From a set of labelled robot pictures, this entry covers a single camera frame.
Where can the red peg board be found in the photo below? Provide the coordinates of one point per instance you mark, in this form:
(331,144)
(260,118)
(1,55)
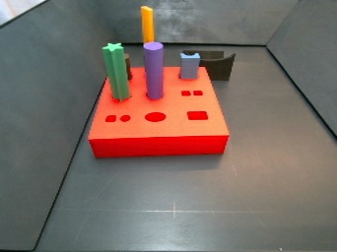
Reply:
(181,124)

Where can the blue arch peg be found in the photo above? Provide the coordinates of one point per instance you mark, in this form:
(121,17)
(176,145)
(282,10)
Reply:
(191,62)

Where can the yellow square-circle peg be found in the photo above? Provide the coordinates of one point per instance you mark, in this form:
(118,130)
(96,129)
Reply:
(148,24)

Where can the purple cylinder peg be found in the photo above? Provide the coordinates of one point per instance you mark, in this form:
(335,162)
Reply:
(153,50)

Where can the black curved holder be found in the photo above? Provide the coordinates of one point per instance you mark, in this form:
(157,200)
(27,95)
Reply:
(216,62)

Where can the brown round peg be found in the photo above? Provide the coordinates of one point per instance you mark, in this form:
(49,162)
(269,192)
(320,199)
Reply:
(128,66)

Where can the green star peg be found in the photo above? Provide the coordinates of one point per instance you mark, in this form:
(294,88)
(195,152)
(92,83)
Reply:
(117,70)

